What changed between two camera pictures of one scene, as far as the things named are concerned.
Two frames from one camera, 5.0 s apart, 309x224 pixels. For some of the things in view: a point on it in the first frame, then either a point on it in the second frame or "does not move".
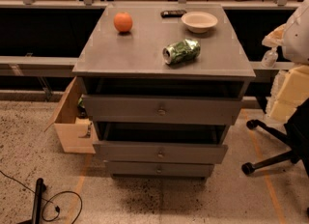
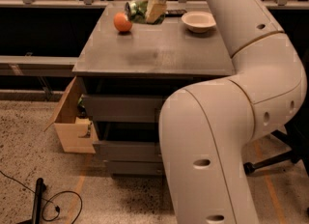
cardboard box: [76, 133] does not move
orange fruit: [123, 21] does not move
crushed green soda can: [182, 51] → [137, 12]
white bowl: [199, 21] does not move
